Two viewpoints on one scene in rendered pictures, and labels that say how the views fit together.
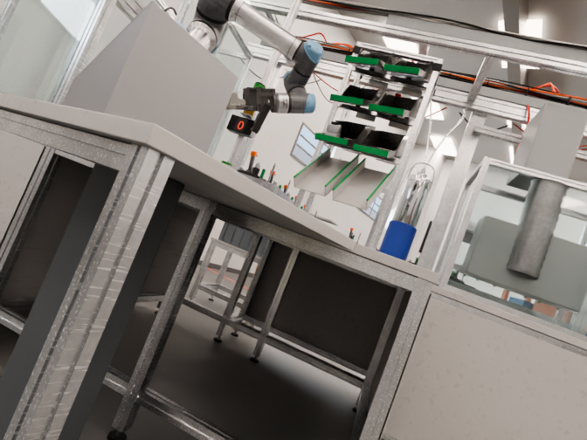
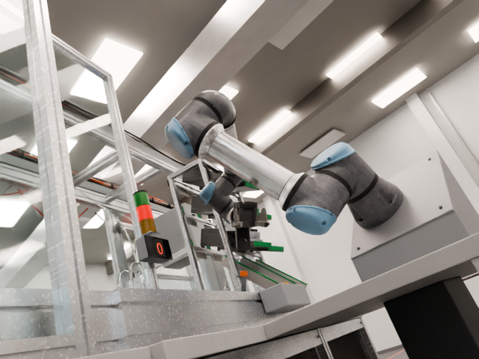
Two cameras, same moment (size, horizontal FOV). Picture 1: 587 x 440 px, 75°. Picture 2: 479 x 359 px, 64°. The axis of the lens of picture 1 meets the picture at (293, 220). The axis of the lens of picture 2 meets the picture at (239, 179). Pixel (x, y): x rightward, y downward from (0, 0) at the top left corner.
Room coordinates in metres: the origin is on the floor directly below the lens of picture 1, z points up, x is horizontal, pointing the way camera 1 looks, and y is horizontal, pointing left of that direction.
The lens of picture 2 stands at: (1.28, 1.51, 0.80)
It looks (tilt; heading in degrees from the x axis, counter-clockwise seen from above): 25 degrees up; 273
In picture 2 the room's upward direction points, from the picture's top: 20 degrees counter-clockwise
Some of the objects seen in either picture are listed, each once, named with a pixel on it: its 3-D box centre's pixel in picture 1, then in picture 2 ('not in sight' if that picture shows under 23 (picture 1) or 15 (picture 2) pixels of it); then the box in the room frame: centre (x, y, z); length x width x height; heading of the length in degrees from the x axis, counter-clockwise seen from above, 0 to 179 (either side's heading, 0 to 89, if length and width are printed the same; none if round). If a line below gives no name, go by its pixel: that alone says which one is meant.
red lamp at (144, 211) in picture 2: not in sight; (145, 214); (1.67, 0.36, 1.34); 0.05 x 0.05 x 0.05
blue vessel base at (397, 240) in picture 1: (395, 247); not in sight; (2.11, -0.59, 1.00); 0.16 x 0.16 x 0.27
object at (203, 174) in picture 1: (161, 169); (401, 290); (1.02, 0.38, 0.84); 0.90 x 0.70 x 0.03; 55
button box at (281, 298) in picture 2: not in sight; (286, 298); (1.32, 0.35, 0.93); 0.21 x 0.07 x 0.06; 74
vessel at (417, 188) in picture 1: (414, 194); not in sight; (2.11, -0.59, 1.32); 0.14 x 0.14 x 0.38
